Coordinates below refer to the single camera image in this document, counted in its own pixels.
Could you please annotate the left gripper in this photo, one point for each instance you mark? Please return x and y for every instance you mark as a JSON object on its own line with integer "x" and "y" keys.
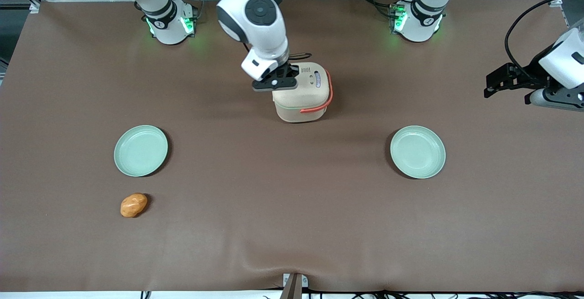
{"x": 532, "y": 71}

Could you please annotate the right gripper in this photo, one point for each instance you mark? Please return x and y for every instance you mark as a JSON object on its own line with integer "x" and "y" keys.
{"x": 289, "y": 68}

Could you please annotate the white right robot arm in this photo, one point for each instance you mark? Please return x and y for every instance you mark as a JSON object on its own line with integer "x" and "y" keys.
{"x": 255, "y": 16}

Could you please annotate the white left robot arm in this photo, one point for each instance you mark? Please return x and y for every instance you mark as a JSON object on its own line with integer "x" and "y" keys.
{"x": 417, "y": 25}

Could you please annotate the pale green round plate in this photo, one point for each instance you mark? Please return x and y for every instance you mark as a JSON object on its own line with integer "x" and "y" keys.
{"x": 418, "y": 152}
{"x": 140, "y": 151}

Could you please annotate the brown table mat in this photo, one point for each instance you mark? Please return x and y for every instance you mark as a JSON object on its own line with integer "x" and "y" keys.
{"x": 292, "y": 207}

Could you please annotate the orange-brown bread roll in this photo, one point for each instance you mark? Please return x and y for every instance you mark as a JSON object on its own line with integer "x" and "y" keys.
{"x": 133, "y": 205}

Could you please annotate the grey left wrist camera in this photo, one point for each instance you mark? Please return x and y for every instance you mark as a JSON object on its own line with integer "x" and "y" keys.
{"x": 554, "y": 99}

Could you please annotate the metal table corner bracket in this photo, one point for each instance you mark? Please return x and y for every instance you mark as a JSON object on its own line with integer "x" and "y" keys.
{"x": 34, "y": 7}
{"x": 555, "y": 2}

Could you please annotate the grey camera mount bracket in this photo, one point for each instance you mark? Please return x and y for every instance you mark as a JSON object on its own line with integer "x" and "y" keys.
{"x": 293, "y": 285}

